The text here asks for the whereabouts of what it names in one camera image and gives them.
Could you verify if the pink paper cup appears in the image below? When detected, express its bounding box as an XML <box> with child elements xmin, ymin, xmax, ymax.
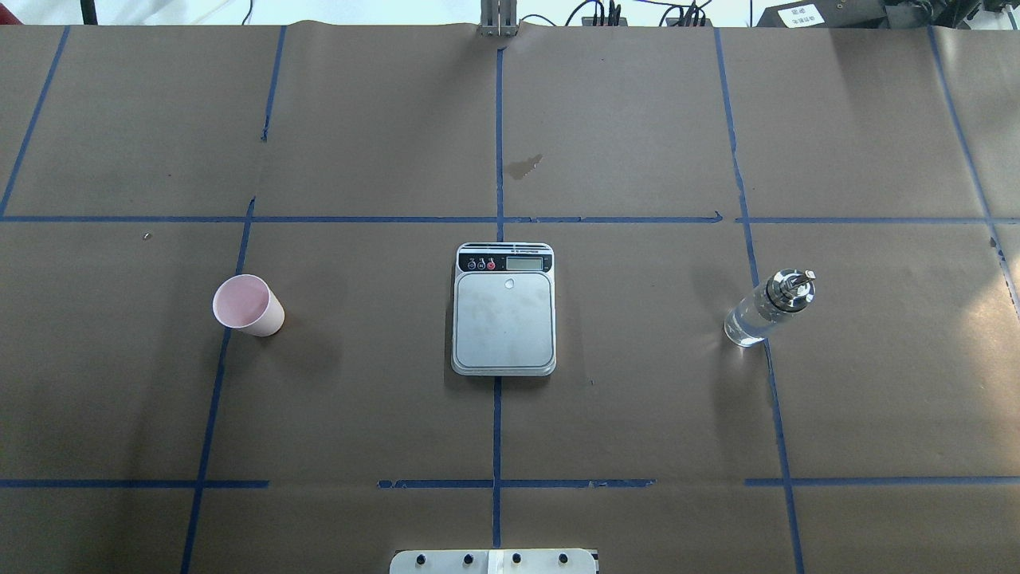
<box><xmin>211</xmin><ymin>275</ymin><xmax>285</xmax><ymax>337</ymax></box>

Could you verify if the white digital kitchen scale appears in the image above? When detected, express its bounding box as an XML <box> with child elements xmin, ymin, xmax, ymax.
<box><xmin>449</xmin><ymin>242</ymin><xmax>557</xmax><ymax>378</ymax></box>

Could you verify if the white metal mounting plate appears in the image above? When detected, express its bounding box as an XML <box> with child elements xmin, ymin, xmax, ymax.
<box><xmin>389</xmin><ymin>547</ymin><xmax>600</xmax><ymax>573</ymax></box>

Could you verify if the black box with label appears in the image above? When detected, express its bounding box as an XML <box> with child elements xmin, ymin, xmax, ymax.
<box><xmin>755</xmin><ymin>1</ymin><xmax>888</xmax><ymax>29</ymax></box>

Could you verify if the aluminium frame post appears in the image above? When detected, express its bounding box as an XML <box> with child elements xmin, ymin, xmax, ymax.
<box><xmin>478</xmin><ymin>0</ymin><xmax>520</xmax><ymax>37</ymax></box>

